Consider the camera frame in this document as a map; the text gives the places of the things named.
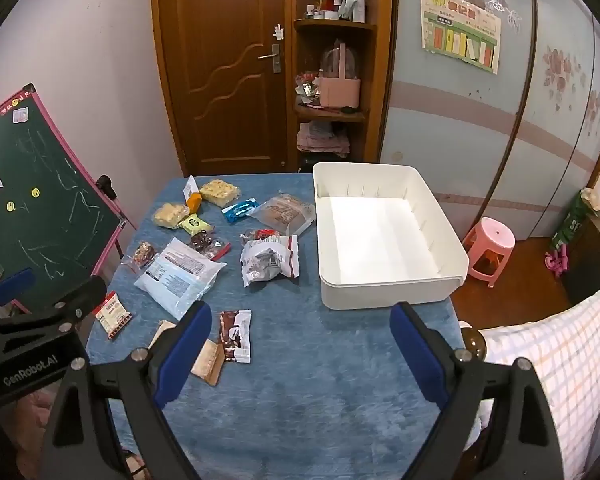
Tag clear bread packet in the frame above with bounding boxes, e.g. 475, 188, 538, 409
247, 190, 317, 237

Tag small nut bar packet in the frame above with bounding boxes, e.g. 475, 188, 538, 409
124, 240, 159, 273

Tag wooden corner shelf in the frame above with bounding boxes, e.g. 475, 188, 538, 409
292, 0, 395, 173

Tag wall poster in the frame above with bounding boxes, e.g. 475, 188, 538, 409
420, 0, 502, 75

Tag dark brownie packet red ends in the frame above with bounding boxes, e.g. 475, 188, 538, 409
189, 229, 232, 261

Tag square yellow cracker packet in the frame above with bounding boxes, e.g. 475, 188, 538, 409
199, 178, 241, 207

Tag pink plastic stool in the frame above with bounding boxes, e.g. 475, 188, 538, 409
462, 217, 516, 288

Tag blue snack packet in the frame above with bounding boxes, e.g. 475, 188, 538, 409
221, 197, 258, 224

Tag red snack in clear packet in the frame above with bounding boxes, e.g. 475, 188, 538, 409
239, 227, 281, 247

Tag green bag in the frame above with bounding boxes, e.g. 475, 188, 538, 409
550, 190, 598, 253

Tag pink toy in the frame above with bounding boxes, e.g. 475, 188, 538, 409
545, 250, 568, 278

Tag small red and white packet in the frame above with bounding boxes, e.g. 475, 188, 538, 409
94, 291, 134, 341

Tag pale blue sliding wardrobe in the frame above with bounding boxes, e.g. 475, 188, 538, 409
380, 0, 600, 241

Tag white crumpled snack packet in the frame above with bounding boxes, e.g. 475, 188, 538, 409
240, 234, 301, 288

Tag group of toiletry bottles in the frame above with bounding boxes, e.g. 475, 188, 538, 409
306, 0, 367, 24

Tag green snack packet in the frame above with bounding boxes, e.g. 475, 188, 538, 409
177, 212, 215, 235

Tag green chalkboard with pink frame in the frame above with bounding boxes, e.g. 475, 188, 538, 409
0, 84, 138, 313

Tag round rice cake packet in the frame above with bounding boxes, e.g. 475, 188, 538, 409
152, 202, 189, 231

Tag brown chocolate snack packet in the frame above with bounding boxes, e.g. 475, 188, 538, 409
219, 309, 253, 364

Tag white checked blanket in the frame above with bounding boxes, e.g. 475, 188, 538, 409
467, 270, 600, 480

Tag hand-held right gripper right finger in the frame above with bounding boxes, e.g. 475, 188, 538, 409
390, 301, 566, 480

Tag pile of shiny wrappers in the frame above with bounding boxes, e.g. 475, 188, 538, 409
295, 72, 321, 106

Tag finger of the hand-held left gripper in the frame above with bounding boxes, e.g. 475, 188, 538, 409
0, 267, 35, 328
0, 276, 108, 345

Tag large white and blue packet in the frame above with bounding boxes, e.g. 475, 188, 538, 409
134, 236, 228, 322

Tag tan wafer packet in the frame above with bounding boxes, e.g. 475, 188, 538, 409
190, 338, 227, 387

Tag dark wooden cabinet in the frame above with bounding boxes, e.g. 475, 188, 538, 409
560, 212, 600, 306

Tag brown wooden door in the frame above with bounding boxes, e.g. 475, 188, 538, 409
150, 0, 298, 178

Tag white plastic bin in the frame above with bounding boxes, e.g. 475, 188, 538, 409
312, 161, 470, 311

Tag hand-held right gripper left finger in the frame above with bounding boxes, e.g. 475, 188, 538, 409
40, 301, 213, 480

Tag orange and white snack packet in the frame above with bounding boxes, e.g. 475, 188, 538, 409
182, 175, 203, 212

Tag pink basket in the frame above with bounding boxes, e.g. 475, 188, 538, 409
318, 40, 363, 110

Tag beige snack packet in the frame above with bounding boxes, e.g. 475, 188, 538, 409
147, 320, 178, 351

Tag folded pink cloths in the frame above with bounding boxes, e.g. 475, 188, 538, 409
296, 121, 351, 157

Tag silver door handle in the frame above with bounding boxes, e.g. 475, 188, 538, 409
257, 44, 282, 75

